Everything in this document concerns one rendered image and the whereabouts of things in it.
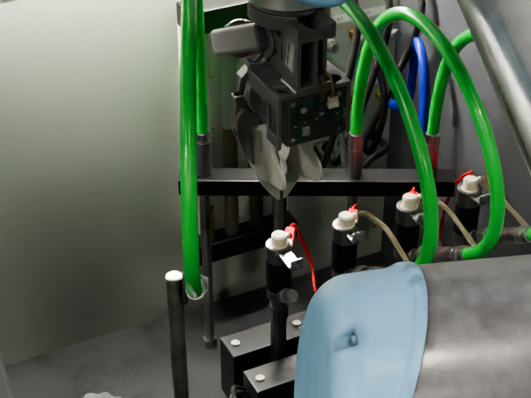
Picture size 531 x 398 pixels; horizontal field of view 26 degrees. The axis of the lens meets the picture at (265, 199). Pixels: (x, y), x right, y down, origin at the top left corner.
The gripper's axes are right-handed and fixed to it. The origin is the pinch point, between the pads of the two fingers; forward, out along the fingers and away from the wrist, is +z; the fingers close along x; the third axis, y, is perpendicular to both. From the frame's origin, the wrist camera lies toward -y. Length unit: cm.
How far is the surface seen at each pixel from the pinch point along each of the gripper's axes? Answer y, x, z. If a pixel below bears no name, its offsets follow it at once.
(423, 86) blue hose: -18.8, 29.2, 5.9
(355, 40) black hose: -24.2, 22.6, 0.7
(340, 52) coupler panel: -31.7, 24.9, 6.3
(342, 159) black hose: -23.9, 21.3, 17.0
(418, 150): 8.8, 9.9, -5.9
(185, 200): 9.4, -13.1, -7.7
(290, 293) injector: -1.0, 2.2, 15.3
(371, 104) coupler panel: -31.7, 30.1, 15.3
